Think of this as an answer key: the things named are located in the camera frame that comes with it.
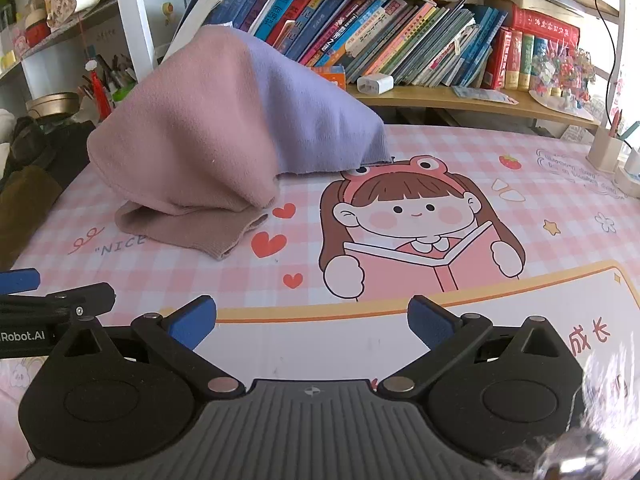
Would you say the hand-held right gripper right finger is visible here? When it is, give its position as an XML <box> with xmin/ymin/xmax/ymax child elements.
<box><xmin>377</xmin><ymin>295</ymin><xmax>576</xmax><ymax>402</ymax></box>

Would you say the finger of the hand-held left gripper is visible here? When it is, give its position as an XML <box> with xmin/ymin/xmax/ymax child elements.
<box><xmin>0</xmin><ymin>268</ymin><xmax>42</xmax><ymax>294</ymax></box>
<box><xmin>0</xmin><ymin>282</ymin><xmax>117</xmax><ymax>325</ymax></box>

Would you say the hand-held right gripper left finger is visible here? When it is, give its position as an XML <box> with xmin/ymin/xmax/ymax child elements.
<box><xmin>50</xmin><ymin>295</ymin><xmax>246</xmax><ymax>402</ymax></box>

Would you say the pink and purple sweater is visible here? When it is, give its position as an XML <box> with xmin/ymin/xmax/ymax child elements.
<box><xmin>86</xmin><ymin>25</ymin><xmax>392</xmax><ymax>261</ymax></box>

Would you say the dark clothing pile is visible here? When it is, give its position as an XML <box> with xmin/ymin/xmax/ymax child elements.
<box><xmin>0</xmin><ymin>115</ymin><xmax>98</xmax><ymax>271</ymax></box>

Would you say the round gold tin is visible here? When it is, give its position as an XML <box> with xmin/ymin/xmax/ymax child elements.
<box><xmin>25</xmin><ymin>91</ymin><xmax>81</xmax><ymax>121</ymax></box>

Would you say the red tassel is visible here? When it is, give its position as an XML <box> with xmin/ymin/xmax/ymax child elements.
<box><xmin>82</xmin><ymin>57</ymin><xmax>113</xmax><ymax>121</ymax></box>

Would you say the cup of pens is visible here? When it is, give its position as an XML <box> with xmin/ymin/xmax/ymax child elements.
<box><xmin>92</xmin><ymin>52</ymin><xmax>138</xmax><ymax>107</ymax></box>

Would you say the flat printed packet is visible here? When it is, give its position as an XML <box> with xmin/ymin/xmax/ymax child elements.
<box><xmin>451</xmin><ymin>85</ymin><xmax>520</xmax><ymax>106</ymax></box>

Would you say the beige pen holder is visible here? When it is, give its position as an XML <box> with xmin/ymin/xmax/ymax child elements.
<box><xmin>586</xmin><ymin>127</ymin><xmax>626</xmax><ymax>173</ymax></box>

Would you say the white charger plug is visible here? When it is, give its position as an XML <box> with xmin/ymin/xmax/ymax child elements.
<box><xmin>356</xmin><ymin>74</ymin><xmax>396</xmax><ymax>96</ymax></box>

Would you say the white power strip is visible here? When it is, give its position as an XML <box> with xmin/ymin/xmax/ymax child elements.
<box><xmin>612</xmin><ymin>147</ymin><xmax>640</xmax><ymax>197</ymax></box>

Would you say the orange and white box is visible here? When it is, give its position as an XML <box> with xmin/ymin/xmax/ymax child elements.
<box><xmin>307</xmin><ymin>64</ymin><xmax>347</xmax><ymax>90</ymax></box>

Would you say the colourful flower ornament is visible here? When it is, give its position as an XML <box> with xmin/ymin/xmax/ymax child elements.
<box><xmin>527</xmin><ymin>42</ymin><xmax>598</xmax><ymax>123</ymax></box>

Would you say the row of books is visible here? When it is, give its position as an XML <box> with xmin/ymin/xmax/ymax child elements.
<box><xmin>170</xmin><ymin>0</ymin><xmax>581</xmax><ymax>93</ymax></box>

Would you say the wooden bookshelf with white frame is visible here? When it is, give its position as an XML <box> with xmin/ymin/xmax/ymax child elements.
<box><xmin>110</xmin><ymin>0</ymin><xmax>626</xmax><ymax>133</ymax></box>

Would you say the black cable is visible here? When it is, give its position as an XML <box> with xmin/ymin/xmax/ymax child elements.
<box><xmin>592</xmin><ymin>0</ymin><xmax>626</xmax><ymax>118</ymax></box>

